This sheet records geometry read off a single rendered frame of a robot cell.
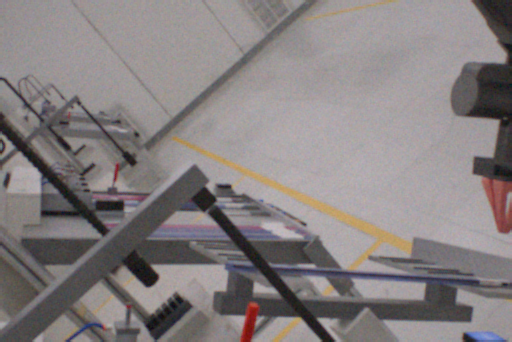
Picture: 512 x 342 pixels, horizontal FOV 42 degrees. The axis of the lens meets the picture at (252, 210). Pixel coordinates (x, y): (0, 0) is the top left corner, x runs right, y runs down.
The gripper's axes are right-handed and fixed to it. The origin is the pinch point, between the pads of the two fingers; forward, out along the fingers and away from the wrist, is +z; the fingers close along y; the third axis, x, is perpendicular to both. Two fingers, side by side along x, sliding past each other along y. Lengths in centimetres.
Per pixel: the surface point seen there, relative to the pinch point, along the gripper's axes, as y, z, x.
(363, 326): -18.5, 21.0, -9.3
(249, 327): 4.9, 12.0, -37.3
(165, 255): -75, 24, -32
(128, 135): -425, 23, 5
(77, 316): -72, 38, -51
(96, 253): 36, -4, -58
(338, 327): -21.0, 22.0, -12.5
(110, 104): -738, 11, 24
